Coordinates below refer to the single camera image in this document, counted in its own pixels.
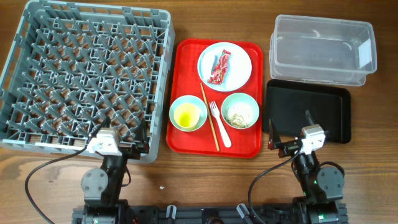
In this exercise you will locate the clear plastic bin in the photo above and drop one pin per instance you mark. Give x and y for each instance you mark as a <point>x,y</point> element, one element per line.
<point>322,50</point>

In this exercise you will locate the white round plate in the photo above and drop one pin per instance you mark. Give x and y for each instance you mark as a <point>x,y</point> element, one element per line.
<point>239,66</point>

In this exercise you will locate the yellow plastic cup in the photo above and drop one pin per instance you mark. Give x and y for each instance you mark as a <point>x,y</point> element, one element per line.
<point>187,115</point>

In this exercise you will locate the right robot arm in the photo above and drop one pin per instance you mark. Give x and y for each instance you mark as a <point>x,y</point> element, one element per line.
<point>322,183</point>

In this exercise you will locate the light green bowl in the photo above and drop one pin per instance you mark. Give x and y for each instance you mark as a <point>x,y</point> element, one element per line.
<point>241,100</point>

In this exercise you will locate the grey dishwasher rack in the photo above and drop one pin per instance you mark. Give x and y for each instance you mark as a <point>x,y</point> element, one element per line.
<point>72,65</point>

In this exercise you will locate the red plastic tray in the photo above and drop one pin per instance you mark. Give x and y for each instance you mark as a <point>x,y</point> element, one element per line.
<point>246,143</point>

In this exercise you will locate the red snack wrapper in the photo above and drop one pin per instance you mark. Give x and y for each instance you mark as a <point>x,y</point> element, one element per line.
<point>219,72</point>

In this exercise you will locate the light blue bowl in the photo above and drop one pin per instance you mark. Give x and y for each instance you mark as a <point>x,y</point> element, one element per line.
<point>189,99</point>

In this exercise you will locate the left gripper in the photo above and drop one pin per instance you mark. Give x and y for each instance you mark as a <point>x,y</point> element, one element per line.
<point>134,152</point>

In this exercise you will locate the white plastic fork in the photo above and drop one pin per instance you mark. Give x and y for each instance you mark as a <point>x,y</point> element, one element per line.
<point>216,114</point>

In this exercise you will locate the black plastic tray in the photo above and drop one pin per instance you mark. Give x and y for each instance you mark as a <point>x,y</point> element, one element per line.
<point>286,103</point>

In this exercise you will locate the food scraps and rice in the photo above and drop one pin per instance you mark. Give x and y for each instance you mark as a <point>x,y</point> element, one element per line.
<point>238,117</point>

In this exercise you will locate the wooden chopstick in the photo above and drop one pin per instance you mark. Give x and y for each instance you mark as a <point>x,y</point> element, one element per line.
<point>209,118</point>

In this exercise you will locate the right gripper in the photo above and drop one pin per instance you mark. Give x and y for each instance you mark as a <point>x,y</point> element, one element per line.
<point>288,149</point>

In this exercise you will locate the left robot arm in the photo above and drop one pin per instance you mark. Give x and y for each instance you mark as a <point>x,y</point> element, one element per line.
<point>102,186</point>

